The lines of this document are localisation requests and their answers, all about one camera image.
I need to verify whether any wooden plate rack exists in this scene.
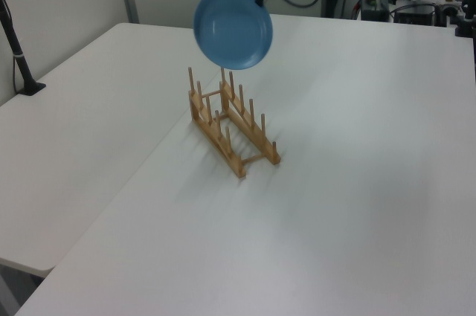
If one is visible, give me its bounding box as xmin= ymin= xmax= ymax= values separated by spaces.
xmin=187 ymin=65 xmax=282 ymax=181

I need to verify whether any blue round plate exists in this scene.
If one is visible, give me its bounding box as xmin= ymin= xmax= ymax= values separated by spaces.
xmin=192 ymin=0 xmax=275 ymax=72

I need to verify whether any black equipment box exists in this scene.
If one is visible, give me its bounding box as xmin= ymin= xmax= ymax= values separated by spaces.
xmin=393 ymin=2 xmax=448 ymax=28

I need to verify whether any black camera pole with base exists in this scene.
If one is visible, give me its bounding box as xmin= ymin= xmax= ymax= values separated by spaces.
xmin=0 ymin=0 xmax=48 ymax=97

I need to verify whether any dark electronics box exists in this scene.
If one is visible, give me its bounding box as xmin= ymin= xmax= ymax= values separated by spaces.
xmin=361 ymin=0 xmax=393 ymax=22

